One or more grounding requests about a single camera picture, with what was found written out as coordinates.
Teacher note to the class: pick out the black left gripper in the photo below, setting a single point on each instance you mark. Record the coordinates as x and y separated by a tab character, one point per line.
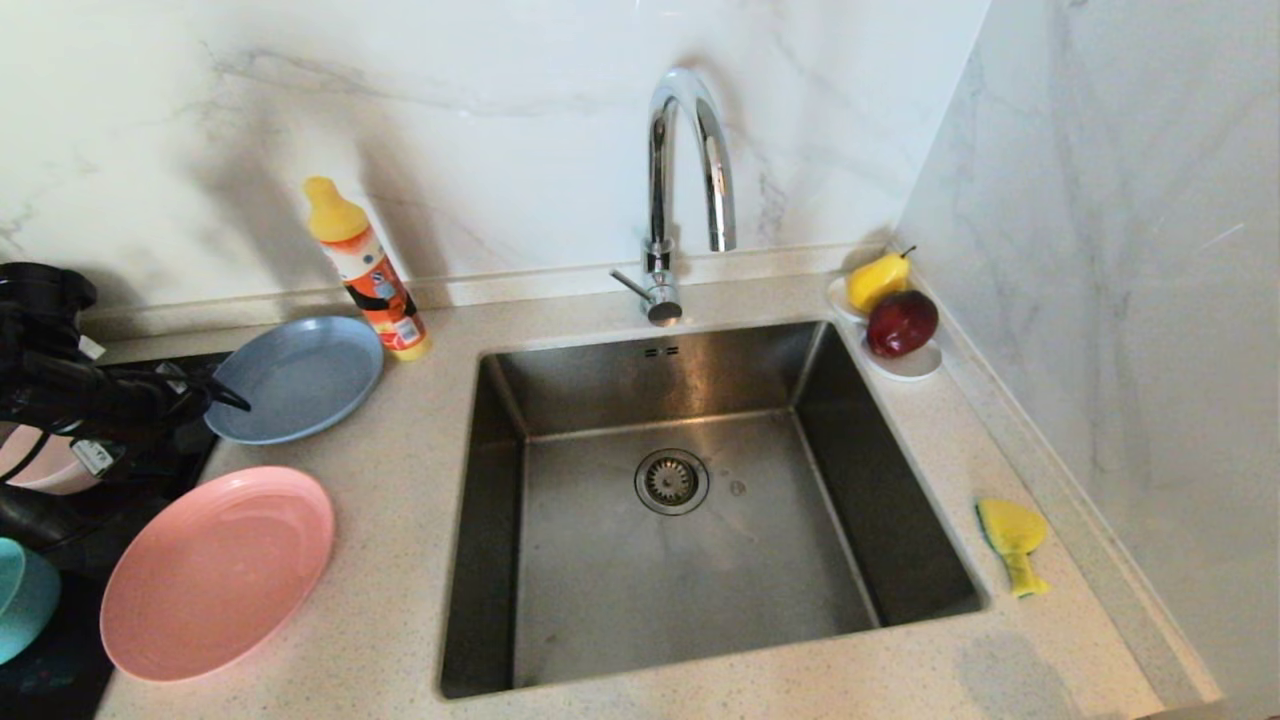
140	410

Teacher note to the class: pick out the blue grey plate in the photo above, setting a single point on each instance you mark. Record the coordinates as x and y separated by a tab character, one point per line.
300	385

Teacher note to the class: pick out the pale pink bowl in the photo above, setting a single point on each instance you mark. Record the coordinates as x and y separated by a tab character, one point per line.
40	470

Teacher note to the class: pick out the pink plate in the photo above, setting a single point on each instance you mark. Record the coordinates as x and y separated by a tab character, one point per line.
215	575

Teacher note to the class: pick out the orange dish soap bottle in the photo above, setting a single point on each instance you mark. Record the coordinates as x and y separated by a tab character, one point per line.
385	290

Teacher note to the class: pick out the teal bowl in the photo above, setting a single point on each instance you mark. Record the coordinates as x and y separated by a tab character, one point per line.
25	605

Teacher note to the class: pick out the chrome gooseneck faucet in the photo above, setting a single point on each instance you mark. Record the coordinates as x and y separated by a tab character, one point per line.
657	180

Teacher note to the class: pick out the yellow green sponge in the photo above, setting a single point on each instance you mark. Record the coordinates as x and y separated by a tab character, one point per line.
1010	525

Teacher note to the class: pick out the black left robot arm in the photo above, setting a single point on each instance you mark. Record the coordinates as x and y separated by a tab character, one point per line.
40	340

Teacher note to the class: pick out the stainless steel sink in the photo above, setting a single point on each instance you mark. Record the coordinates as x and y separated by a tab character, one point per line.
700	600

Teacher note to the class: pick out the black induction cooktop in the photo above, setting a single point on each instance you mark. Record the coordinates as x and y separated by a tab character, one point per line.
60	680

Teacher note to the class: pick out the round metal drain strainer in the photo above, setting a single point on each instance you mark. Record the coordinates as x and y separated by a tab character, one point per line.
672	481

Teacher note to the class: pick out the yellow pear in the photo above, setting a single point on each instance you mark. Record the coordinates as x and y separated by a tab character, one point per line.
877	282

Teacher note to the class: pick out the dark red apple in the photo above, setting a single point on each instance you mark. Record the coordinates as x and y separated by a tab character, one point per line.
901	323

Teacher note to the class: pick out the small white dish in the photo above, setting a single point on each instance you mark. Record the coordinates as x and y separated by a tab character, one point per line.
912	368

